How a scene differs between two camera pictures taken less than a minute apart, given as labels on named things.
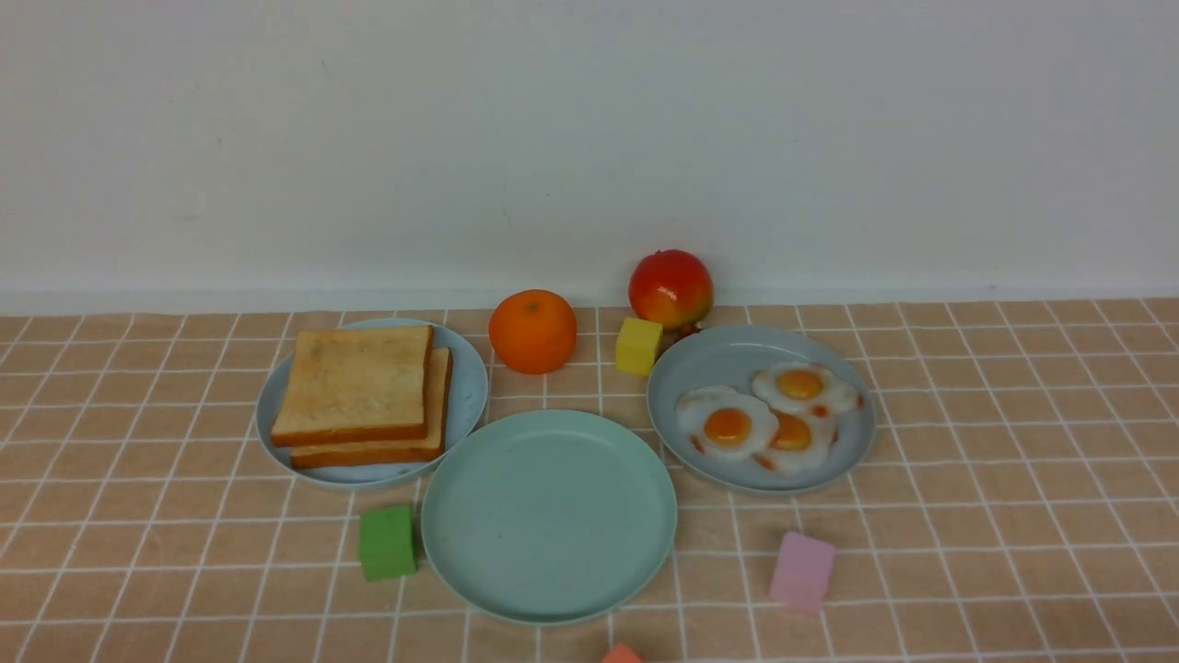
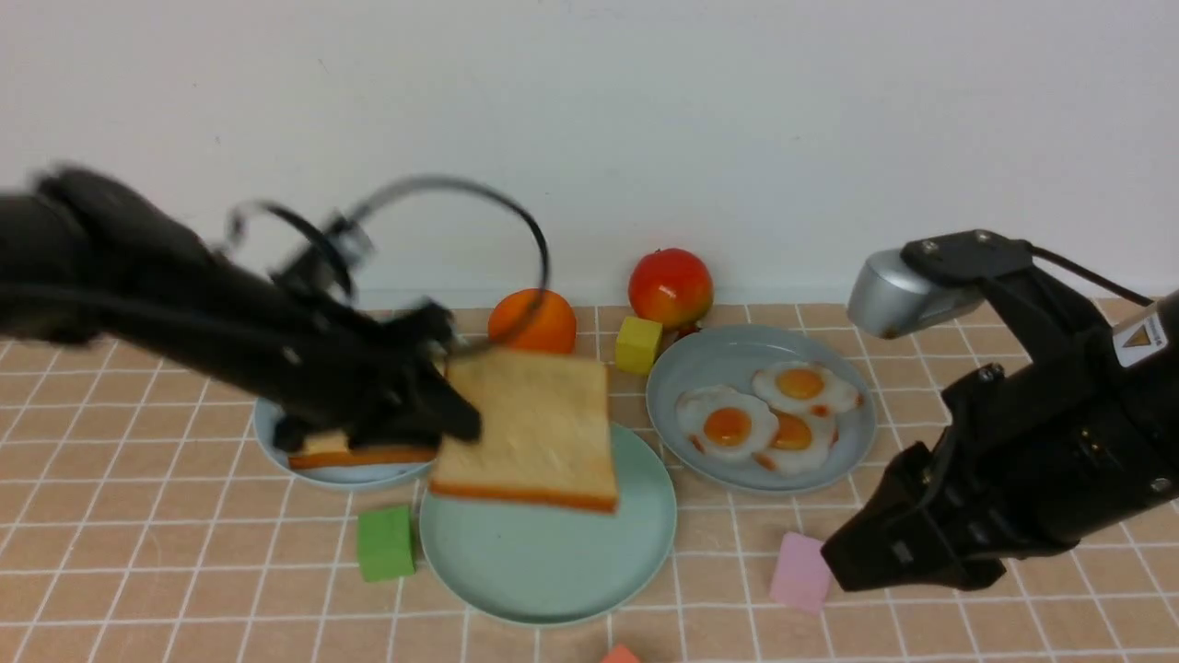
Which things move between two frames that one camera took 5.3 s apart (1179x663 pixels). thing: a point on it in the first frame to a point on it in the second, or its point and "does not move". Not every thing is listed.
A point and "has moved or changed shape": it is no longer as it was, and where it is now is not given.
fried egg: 719,424 does not move
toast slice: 430,447 does not move
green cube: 388,542 does not move
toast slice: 356,384 has moved or changed shape
